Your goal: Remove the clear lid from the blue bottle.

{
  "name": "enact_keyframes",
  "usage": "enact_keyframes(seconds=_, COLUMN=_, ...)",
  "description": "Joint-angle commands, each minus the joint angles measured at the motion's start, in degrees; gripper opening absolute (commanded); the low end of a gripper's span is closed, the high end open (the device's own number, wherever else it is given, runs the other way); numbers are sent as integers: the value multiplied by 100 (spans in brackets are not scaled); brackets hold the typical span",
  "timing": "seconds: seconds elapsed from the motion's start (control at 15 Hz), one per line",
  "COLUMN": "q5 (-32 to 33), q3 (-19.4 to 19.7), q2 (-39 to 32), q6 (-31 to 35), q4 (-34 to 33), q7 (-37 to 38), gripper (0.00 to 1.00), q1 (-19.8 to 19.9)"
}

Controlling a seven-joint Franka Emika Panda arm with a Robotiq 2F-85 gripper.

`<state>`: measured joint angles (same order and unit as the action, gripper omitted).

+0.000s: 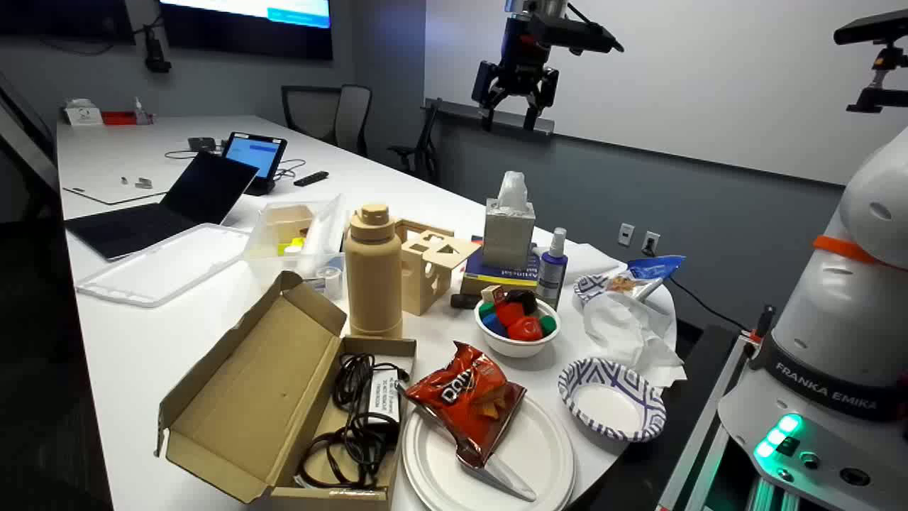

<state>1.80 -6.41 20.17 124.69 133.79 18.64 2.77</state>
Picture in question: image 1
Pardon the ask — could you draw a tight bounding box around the wall television screen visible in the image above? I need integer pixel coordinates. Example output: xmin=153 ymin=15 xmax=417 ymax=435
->
xmin=160 ymin=0 xmax=332 ymax=63

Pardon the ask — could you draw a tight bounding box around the black remote control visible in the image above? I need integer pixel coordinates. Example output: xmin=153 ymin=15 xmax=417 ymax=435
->
xmin=293 ymin=169 xmax=330 ymax=188

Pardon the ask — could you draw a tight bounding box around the black tablet on stand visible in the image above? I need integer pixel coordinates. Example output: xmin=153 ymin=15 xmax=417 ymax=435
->
xmin=224 ymin=131 xmax=288 ymax=196

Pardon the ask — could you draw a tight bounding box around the white paper plate stack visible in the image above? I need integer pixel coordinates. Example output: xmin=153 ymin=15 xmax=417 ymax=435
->
xmin=404 ymin=398 xmax=576 ymax=511

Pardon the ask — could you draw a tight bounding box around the blue and yellow book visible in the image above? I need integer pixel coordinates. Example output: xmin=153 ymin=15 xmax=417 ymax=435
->
xmin=459 ymin=252 xmax=540 ymax=294

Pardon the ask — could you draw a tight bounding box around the blue patterned paper bowl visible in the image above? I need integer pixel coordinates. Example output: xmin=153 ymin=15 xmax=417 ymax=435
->
xmin=556 ymin=357 xmax=666 ymax=443

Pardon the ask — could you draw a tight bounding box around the clear plastic bag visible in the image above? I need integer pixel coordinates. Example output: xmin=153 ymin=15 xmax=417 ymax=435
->
xmin=574 ymin=270 xmax=688 ymax=389

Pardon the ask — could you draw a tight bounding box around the white bowl of coloured blocks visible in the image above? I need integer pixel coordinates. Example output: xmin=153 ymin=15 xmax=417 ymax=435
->
xmin=474 ymin=291 xmax=561 ymax=357

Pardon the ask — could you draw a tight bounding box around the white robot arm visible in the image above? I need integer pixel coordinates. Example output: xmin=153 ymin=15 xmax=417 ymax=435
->
xmin=719 ymin=127 xmax=908 ymax=511

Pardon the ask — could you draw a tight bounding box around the blue snack bag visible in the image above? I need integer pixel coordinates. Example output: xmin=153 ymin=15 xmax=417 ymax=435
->
xmin=608 ymin=256 xmax=683 ymax=300

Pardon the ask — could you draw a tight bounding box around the clear plastic container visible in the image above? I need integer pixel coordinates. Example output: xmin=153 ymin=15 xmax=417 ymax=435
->
xmin=245 ymin=196 xmax=343 ymax=294

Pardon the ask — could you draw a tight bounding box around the wooden shape sorter box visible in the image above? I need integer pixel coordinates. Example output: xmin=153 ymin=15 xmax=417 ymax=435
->
xmin=397 ymin=218 xmax=479 ymax=314

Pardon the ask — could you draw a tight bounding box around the open cardboard box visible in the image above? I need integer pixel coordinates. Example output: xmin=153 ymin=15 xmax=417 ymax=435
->
xmin=156 ymin=273 xmax=417 ymax=511

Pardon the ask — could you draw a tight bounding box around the blue spray bottle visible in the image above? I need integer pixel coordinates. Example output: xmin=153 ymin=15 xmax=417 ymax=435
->
xmin=540 ymin=226 xmax=569 ymax=307

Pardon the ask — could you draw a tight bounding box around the black laptop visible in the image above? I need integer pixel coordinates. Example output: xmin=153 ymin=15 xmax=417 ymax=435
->
xmin=66 ymin=154 xmax=255 ymax=259

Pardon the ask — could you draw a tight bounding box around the grey tissue box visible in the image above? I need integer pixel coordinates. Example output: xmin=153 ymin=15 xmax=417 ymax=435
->
xmin=482 ymin=169 xmax=537 ymax=267

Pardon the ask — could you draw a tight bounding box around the tan water bottle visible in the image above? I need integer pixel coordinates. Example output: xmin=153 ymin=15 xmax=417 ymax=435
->
xmin=343 ymin=205 xmax=404 ymax=337

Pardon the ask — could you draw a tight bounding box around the black office chair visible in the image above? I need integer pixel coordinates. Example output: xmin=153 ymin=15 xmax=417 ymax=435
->
xmin=281 ymin=86 xmax=373 ymax=154

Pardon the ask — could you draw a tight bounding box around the white box with red item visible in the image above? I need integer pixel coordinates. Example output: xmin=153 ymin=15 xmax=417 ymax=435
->
xmin=64 ymin=98 xmax=153 ymax=127

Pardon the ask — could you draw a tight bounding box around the red Doritos chip bag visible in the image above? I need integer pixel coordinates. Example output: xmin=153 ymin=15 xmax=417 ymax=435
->
xmin=405 ymin=341 xmax=526 ymax=466

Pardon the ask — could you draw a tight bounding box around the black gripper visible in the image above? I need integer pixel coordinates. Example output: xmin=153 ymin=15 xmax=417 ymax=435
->
xmin=474 ymin=15 xmax=622 ymax=131

